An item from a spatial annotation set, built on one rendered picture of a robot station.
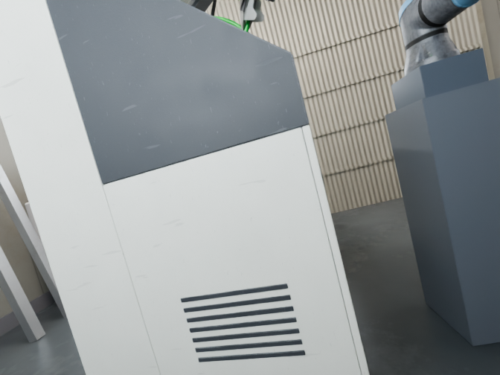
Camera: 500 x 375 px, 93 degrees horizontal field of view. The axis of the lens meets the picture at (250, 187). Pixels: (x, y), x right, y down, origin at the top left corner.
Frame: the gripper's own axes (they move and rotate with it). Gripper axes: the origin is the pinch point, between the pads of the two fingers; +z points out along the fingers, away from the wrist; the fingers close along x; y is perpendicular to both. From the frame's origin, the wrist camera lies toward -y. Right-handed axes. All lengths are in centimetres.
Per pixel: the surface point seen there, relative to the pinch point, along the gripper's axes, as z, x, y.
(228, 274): 48, -48, 41
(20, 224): 163, -49, -122
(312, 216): 27, -36, 51
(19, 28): 15, -47, -41
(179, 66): 9.5, -35.7, 6.9
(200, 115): 17.4, -37.8, 16.7
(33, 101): 31, -53, -30
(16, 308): 185, -77, -76
